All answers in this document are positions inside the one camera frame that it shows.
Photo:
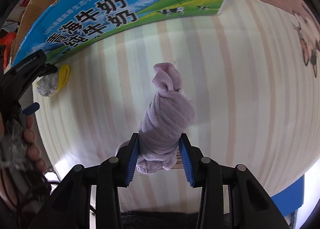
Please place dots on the left hand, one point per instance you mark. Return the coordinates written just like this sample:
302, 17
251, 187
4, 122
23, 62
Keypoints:
22, 165

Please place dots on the blue seat chair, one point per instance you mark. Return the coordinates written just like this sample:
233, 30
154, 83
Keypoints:
291, 198

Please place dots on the striped cat table mat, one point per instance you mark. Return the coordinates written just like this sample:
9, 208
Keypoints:
243, 85

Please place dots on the orange plastic bag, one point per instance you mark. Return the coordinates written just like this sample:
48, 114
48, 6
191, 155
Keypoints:
7, 42

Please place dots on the purple towel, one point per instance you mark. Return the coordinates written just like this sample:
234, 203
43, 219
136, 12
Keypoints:
168, 115

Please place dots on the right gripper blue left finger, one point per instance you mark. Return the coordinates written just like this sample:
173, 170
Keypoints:
69, 204

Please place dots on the open cardboard milk box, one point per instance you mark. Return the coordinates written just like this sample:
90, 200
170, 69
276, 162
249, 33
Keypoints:
67, 26

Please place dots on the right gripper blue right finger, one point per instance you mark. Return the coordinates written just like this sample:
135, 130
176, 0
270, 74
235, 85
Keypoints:
250, 206

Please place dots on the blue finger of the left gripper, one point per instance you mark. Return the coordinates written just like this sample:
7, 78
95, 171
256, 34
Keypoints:
34, 107

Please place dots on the grey yellow sock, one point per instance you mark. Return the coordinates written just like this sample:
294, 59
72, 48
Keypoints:
51, 84

